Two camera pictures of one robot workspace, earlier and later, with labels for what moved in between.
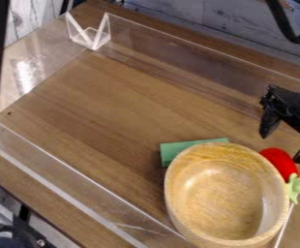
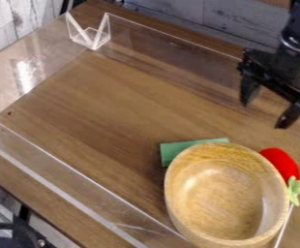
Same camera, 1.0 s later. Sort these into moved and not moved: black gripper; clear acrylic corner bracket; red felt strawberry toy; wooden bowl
Moved: black gripper
Not moved: clear acrylic corner bracket; red felt strawberry toy; wooden bowl
